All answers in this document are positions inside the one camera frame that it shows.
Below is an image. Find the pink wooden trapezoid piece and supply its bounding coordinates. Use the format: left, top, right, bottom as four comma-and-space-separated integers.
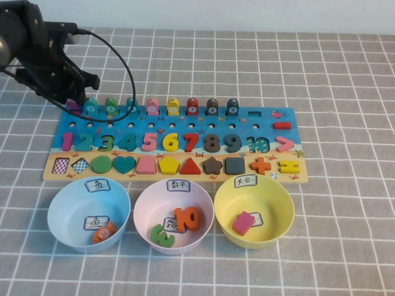
136, 156, 158, 176

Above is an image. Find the red wooden fish numbered 7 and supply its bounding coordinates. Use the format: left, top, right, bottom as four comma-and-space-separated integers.
185, 97, 202, 118

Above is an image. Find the orange wooden plus sign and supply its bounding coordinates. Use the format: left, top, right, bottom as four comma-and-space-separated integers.
250, 157, 273, 176

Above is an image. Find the brown wooden digit 8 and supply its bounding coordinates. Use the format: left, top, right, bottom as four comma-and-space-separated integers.
203, 133, 222, 155

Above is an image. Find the wooden sea-themed puzzle board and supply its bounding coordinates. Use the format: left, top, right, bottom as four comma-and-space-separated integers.
41, 96, 313, 193

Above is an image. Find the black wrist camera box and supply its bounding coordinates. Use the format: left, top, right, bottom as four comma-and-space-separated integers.
41, 21, 83, 46

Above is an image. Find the slate wooden square piece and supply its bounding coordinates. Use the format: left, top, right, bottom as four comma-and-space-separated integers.
224, 157, 247, 176

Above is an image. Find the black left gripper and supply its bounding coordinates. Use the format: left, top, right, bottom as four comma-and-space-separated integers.
14, 41, 103, 108

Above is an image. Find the red wooden digit 7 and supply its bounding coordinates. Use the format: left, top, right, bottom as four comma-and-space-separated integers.
183, 132, 201, 154

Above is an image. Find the yellow wooden digit 6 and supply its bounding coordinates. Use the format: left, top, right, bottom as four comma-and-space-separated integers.
162, 132, 181, 154

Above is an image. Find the red wooden triangle piece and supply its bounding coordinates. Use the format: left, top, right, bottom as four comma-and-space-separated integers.
179, 156, 203, 176

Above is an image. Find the pink wooden fish numbered 5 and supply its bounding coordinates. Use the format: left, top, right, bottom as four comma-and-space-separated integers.
145, 97, 161, 117

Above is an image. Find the teal wooden digit 4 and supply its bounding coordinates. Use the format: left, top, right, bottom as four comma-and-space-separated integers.
118, 133, 136, 153

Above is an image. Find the turquoise wooden digit 2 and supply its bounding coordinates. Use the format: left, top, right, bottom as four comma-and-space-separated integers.
74, 132, 94, 153

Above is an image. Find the teal wooden fish numbered 4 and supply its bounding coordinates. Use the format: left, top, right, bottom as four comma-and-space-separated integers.
124, 97, 141, 117

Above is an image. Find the turquoise wooden fish numbered 2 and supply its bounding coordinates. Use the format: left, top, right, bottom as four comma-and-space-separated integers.
83, 96, 102, 117

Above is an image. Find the magenta wooden fish numbered 1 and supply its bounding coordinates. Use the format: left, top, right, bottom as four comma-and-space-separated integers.
67, 99, 83, 117

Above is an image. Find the green wooden fish numbered 3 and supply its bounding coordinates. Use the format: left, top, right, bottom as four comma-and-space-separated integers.
103, 97, 121, 117

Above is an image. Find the grey checked tablecloth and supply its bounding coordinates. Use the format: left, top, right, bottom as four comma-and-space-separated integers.
0, 16, 395, 296

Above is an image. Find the yellow plastic bowl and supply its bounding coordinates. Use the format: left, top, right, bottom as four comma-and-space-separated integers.
212, 172, 297, 252

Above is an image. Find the pink wooden greater-than sign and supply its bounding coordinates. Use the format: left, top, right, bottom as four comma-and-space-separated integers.
274, 136, 296, 154

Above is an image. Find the brown wooden fish numbered 8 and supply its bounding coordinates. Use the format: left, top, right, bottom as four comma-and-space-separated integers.
205, 98, 221, 118

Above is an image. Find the green wooden circle piece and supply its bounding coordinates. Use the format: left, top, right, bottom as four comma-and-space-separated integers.
91, 155, 115, 175

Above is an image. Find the orange wooden number 10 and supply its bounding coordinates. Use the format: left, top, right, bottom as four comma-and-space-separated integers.
172, 205, 205, 234

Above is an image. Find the light blue plastic bowl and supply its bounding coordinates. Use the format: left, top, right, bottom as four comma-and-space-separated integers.
45, 176, 133, 257

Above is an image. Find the brown wooden star piece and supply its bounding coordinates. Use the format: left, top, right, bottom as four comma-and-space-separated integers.
201, 155, 225, 176

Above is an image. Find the pink wooden digit 5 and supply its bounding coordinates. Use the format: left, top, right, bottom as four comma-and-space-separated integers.
140, 132, 159, 153

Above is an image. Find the light pink plastic bowl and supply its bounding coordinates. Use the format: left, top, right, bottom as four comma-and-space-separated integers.
131, 177, 216, 257

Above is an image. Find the teal wooden heart piece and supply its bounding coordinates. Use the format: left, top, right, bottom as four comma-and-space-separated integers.
113, 155, 137, 176

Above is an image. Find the pink wooden rectangle piece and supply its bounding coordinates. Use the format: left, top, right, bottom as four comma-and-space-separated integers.
231, 210, 255, 237

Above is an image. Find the slate wooden fish numbered 9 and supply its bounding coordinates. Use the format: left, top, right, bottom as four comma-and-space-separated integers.
225, 98, 242, 119

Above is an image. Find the slate wooden digit 9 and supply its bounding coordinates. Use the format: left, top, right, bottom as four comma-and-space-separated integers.
225, 133, 243, 155

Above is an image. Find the magenta wooden digit 1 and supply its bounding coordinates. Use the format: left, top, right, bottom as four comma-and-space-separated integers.
61, 131, 75, 153

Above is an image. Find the yellow wooden pentagon piece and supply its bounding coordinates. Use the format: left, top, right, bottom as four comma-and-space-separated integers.
158, 155, 181, 176

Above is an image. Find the yellow wooden fish numbered 6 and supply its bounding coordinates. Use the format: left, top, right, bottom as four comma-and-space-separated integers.
166, 97, 181, 118

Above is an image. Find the green wooden digit 3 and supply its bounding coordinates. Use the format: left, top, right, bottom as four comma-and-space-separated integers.
149, 223, 177, 249

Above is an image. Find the orange wooden fish piece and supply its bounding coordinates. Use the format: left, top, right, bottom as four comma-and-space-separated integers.
92, 221, 119, 247

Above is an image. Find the yellow wooden equals sign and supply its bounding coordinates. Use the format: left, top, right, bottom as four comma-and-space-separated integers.
278, 160, 299, 176

